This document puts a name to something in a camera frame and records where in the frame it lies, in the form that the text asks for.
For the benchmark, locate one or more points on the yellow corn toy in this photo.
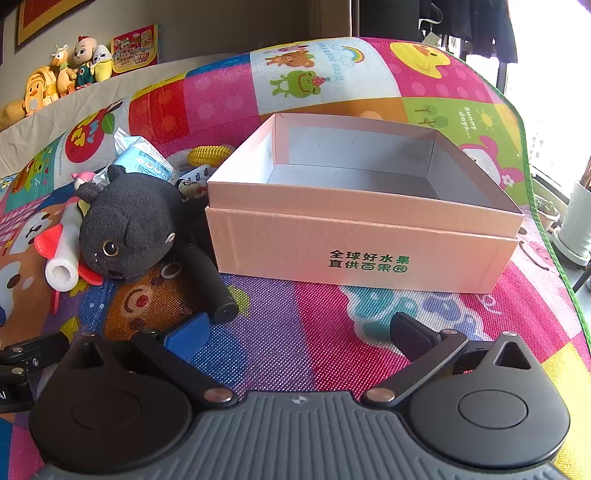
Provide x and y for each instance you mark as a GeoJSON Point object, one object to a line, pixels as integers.
{"type": "Point", "coordinates": [210, 154]}

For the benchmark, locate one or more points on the black cat plush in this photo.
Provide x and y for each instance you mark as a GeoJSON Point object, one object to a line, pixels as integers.
{"type": "Point", "coordinates": [134, 221]}

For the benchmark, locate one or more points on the banana shaped plush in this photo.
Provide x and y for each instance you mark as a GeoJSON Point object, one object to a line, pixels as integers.
{"type": "Point", "coordinates": [101, 62]}

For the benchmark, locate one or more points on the white plant pot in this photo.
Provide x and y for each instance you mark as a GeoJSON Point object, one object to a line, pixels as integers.
{"type": "Point", "coordinates": [577, 221]}

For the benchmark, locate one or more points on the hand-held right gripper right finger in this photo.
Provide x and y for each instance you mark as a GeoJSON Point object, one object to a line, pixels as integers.
{"type": "Point", "coordinates": [408, 334]}

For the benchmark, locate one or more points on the dark hanging clothes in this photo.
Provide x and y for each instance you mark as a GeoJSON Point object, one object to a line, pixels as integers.
{"type": "Point", "coordinates": [480, 27]}

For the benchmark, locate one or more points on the pink squishy toy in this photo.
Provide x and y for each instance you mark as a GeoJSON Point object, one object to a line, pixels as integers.
{"type": "Point", "coordinates": [85, 179]}

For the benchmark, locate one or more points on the orange beak goose plush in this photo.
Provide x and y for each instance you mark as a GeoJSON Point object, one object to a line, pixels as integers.
{"type": "Point", "coordinates": [63, 69]}

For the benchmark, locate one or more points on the blue tissue packet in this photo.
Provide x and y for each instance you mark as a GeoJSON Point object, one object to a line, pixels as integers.
{"type": "Point", "coordinates": [143, 161]}

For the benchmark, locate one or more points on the small potted plant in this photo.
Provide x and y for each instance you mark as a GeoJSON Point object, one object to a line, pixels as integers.
{"type": "Point", "coordinates": [547, 214]}

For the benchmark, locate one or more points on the colourful printed play mat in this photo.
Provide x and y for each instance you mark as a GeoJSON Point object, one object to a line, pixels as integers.
{"type": "Point", "coordinates": [323, 318]}

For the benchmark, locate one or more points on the red hair doll plush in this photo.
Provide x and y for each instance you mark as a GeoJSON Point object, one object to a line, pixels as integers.
{"type": "Point", "coordinates": [84, 62]}

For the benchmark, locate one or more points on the long yellow plush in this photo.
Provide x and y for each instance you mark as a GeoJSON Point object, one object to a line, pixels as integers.
{"type": "Point", "coordinates": [11, 115]}

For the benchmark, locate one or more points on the yellow duck plush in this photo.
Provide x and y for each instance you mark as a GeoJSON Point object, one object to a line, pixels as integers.
{"type": "Point", "coordinates": [41, 92]}

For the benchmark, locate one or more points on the white foam tube red fins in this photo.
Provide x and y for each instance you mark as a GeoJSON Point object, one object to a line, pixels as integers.
{"type": "Point", "coordinates": [64, 263]}

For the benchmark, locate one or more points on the framed wall picture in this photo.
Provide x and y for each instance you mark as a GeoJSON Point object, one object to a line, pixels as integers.
{"type": "Point", "coordinates": [27, 23]}

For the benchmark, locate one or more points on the white battery charger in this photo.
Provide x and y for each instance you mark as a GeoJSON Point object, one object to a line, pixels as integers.
{"type": "Point", "coordinates": [201, 174]}

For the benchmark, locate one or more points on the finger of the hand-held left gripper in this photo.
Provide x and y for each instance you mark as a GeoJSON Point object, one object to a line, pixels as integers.
{"type": "Point", "coordinates": [32, 353]}

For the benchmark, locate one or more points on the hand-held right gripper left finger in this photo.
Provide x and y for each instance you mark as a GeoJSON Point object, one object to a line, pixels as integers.
{"type": "Point", "coordinates": [187, 337]}

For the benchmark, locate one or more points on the pink cardboard box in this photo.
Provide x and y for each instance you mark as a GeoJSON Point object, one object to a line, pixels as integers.
{"type": "Point", "coordinates": [369, 230]}

